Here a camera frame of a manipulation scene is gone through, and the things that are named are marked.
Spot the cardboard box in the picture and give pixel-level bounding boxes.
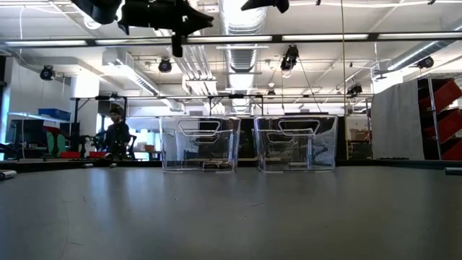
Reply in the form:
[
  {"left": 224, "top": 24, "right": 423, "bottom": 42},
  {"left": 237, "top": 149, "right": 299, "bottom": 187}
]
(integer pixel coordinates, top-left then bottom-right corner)
[{"left": 348, "top": 128, "right": 366, "bottom": 142}]

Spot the black overhead crossbar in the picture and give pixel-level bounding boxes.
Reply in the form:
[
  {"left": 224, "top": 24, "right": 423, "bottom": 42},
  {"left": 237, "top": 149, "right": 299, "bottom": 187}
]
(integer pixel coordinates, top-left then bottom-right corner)
[{"left": 0, "top": 32, "right": 462, "bottom": 47}]

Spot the red shelf bin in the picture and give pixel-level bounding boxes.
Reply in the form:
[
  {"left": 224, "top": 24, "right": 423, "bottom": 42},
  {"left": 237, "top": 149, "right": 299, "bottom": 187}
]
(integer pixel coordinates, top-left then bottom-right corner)
[
  {"left": 440, "top": 139, "right": 462, "bottom": 162},
  {"left": 431, "top": 79, "right": 462, "bottom": 113},
  {"left": 420, "top": 108, "right": 462, "bottom": 144}
]

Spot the corrugated silver ventilation duct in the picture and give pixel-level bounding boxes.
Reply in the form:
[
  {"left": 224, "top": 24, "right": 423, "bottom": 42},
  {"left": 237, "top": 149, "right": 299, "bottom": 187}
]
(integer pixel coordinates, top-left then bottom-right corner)
[{"left": 218, "top": 0, "right": 270, "bottom": 75}]

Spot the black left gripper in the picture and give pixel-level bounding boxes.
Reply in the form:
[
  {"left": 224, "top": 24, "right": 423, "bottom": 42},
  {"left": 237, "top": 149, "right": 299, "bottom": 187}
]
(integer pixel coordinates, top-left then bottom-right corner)
[{"left": 118, "top": 0, "right": 214, "bottom": 37}]

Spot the thin vertical pole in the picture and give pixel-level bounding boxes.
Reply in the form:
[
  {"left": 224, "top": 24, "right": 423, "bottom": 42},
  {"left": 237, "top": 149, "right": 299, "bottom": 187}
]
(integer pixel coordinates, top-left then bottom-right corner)
[{"left": 340, "top": 0, "right": 347, "bottom": 160}]

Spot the black partition panel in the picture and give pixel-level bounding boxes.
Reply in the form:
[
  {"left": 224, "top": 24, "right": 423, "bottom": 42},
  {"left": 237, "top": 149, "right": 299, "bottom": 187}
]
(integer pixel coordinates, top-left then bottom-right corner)
[
  {"left": 198, "top": 117, "right": 286, "bottom": 160},
  {"left": 284, "top": 112, "right": 347, "bottom": 160}
]

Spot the teal green panel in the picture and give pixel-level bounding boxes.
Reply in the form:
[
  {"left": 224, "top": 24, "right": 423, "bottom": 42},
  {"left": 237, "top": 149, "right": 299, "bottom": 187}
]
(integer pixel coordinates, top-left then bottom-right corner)
[{"left": 45, "top": 130, "right": 68, "bottom": 157}]

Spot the black background rig frame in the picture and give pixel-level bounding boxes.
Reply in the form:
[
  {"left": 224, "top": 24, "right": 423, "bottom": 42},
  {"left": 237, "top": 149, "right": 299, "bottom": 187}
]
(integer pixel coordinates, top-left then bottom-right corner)
[{"left": 70, "top": 93, "right": 373, "bottom": 120}]

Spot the white background table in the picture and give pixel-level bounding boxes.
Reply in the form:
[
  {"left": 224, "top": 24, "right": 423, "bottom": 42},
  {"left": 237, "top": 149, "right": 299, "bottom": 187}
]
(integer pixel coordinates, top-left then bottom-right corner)
[{"left": 7, "top": 111, "right": 71, "bottom": 126}]

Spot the person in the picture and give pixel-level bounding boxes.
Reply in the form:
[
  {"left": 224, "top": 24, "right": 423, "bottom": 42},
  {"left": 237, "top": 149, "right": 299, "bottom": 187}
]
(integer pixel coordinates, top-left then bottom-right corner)
[{"left": 103, "top": 104, "right": 133, "bottom": 160}]

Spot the grey curtain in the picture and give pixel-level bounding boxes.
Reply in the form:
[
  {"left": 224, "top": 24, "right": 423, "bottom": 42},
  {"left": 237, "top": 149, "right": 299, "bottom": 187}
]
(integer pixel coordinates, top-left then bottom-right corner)
[{"left": 371, "top": 79, "right": 425, "bottom": 161}]

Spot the clear plastic bin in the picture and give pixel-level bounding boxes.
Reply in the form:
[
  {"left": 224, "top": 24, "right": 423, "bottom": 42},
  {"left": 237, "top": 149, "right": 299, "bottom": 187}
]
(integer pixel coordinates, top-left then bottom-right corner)
[
  {"left": 253, "top": 114, "right": 339, "bottom": 173},
  {"left": 158, "top": 115, "right": 242, "bottom": 173}
]

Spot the blue storage box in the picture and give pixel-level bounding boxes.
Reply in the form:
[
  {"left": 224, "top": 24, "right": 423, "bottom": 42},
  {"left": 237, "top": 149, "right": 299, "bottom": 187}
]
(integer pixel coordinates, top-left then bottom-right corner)
[{"left": 38, "top": 108, "right": 72, "bottom": 122}]

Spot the metal shelf rack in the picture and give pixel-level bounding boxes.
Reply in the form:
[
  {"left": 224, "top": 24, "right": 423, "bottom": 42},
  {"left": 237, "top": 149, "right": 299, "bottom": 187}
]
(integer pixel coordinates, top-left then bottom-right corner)
[{"left": 417, "top": 74, "right": 462, "bottom": 162}]

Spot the smooth silver ventilation duct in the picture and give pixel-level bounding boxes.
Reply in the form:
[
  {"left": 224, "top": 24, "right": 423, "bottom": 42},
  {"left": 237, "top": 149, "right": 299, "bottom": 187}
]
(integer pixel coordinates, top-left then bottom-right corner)
[{"left": 385, "top": 23, "right": 462, "bottom": 72}]

